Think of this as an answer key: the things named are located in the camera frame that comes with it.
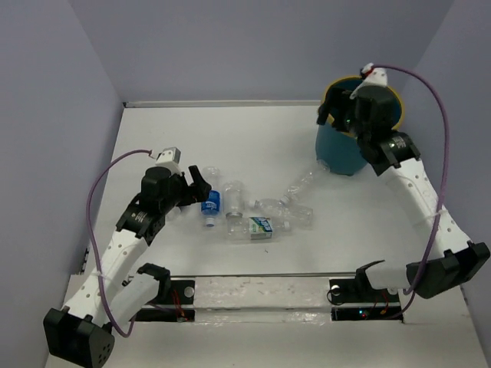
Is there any blue label plastic bottle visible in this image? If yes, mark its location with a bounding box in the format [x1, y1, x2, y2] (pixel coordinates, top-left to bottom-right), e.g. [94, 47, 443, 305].
[200, 189, 222, 228]

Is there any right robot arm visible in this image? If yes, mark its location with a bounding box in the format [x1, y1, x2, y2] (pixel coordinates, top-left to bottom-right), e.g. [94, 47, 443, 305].
[317, 85, 490, 301]

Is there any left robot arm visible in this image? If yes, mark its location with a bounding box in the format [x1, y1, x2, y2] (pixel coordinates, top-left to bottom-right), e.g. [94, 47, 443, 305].
[43, 166, 211, 367]

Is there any blue bin yellow rim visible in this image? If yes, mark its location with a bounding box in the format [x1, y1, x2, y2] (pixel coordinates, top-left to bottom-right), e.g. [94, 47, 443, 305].
[315, 76, 404, 176]

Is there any clear plastic jar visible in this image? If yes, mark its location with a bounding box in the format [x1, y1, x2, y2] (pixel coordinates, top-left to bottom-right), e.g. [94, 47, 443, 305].
[222, 180, 245, 218]

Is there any clear slim plastic bottle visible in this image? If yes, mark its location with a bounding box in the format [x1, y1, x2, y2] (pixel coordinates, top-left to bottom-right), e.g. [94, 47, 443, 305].
[279, 160, 330, 205]

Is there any green label plastic bottle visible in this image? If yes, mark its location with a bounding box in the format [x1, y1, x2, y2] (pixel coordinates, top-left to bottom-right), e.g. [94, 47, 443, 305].
[226, 216, 292, 242]

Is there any clear crumpled plastic bottle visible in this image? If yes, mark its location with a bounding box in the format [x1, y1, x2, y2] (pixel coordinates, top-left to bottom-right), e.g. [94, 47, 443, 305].
[248, 199, 314, 229]

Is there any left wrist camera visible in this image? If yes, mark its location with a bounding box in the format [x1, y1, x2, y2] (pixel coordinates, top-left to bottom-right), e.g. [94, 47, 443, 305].
[155, 146, 182, 176]

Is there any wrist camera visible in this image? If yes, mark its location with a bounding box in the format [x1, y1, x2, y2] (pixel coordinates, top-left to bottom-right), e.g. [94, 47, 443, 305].
[155, 146, 182, 176]
[350, 63, 388, 100]

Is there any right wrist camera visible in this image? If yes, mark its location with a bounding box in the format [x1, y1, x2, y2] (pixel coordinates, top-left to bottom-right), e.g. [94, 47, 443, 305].
[350, 63, 388, 100]

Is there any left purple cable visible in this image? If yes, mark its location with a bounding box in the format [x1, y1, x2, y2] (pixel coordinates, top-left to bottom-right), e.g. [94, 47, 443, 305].
[87, 148, 158, 338]

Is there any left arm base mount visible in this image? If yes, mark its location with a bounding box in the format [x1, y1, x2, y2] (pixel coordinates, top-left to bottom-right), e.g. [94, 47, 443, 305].
[136, 263, 196, 323]

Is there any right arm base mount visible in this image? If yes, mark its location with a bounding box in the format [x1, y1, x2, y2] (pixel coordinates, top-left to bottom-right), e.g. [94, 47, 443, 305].
[326, 261, 404, 321]

